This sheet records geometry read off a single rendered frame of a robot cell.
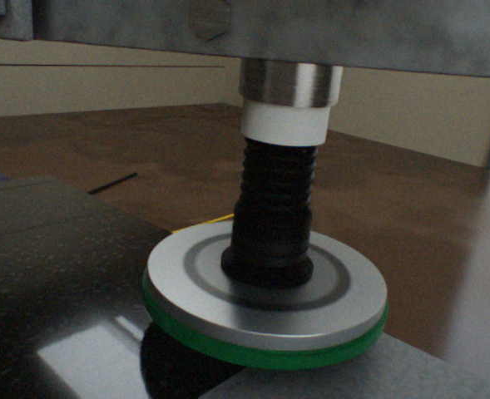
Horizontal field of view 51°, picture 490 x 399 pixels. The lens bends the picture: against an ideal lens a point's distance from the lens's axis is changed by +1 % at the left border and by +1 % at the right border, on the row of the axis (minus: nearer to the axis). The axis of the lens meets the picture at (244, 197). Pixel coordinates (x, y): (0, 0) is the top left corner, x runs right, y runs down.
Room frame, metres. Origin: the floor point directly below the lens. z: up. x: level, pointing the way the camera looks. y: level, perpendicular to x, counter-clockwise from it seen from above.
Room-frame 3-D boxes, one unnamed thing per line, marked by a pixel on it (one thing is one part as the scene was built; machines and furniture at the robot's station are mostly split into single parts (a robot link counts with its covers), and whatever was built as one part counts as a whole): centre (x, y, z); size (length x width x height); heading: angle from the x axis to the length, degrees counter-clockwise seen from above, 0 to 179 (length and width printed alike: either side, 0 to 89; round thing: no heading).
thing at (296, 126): (0.41, -0.03, 1.06); 0.07 x 0.07 x 0.04
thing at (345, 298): (0.41, -0.03, 0.92); 0.21 x 0.21 x 0.01
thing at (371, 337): (0.41, -0.03, 0.91); 0.22 x 0.22 x 0.04
